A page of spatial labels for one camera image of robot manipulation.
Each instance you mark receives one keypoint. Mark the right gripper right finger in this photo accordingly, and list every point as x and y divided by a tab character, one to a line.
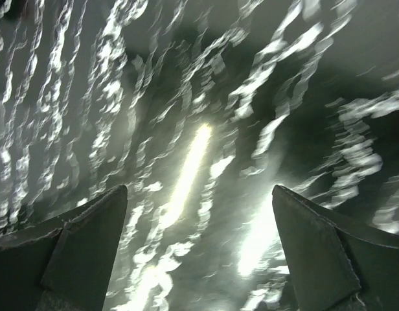
335	262

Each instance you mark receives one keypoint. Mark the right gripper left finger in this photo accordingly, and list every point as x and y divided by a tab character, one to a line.
64	263

